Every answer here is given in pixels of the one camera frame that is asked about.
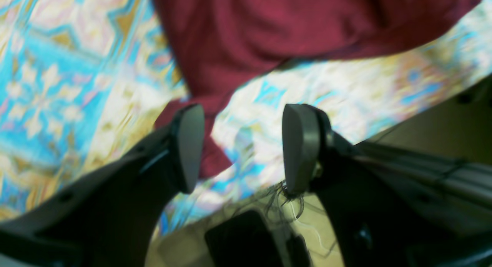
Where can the patterned tablecloth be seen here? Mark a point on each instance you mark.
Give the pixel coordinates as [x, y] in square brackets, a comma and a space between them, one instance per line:
[83, 80]

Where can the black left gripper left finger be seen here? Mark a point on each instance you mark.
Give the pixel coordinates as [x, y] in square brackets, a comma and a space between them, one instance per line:
[108, 217]

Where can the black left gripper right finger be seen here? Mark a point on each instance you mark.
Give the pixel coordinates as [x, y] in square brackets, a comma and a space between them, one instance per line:
[389, 207]

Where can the maroon t-shirt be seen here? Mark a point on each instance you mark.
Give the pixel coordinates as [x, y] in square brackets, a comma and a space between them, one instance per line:
[219, 45]

